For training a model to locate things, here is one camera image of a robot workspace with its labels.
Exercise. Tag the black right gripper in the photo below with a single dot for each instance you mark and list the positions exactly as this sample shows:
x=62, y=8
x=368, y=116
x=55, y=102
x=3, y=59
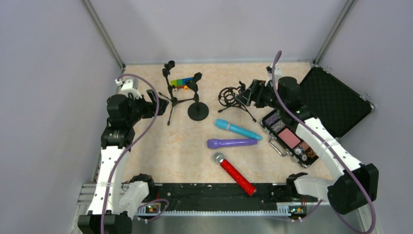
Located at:
x=253, y=92

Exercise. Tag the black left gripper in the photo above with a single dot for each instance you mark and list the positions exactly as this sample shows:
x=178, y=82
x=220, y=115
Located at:
x=152, y=103

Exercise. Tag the black shock-mount tripod stand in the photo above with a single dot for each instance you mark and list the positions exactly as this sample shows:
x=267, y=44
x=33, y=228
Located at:
x=227, y=98

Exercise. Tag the red glitter microphone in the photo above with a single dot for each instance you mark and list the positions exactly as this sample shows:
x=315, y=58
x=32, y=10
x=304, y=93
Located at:
x=242, y=182

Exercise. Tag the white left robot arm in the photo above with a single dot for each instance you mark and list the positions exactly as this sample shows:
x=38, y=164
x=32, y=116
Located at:
x=110, y=212

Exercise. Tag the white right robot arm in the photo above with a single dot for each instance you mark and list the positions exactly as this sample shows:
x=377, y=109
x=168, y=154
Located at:
x=353, y=184

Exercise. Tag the black tripod mic stand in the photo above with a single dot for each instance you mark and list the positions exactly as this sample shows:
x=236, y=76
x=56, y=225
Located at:
x=174, y=101

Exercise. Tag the black round-base mic stand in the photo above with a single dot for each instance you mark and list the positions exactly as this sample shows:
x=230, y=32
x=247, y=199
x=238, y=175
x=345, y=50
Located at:
x=197, y=111

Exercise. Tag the colourful toy brick block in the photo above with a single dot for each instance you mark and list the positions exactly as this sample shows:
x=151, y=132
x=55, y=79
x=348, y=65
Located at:
x=181, y=83

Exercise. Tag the teal toy microphone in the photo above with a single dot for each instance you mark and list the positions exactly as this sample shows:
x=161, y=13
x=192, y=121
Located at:
x=225, y=125

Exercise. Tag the purple toy microphone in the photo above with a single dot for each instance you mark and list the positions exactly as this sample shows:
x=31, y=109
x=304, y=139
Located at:
x=224, y=143

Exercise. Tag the black poker chip case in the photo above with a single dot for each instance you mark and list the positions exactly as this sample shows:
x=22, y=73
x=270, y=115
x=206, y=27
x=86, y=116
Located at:
x=338, y=107

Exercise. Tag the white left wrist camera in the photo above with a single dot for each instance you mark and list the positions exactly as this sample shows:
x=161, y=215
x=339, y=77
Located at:
x=129, y=87

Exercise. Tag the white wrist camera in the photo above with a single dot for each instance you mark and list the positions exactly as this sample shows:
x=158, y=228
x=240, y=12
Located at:
x=129, y=87
x=271, y=73

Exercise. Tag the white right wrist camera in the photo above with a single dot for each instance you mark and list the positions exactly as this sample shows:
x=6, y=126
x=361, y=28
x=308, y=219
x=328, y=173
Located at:
x=271, y=73

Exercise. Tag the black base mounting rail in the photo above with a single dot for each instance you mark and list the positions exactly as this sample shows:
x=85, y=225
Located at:
x=226, y=197

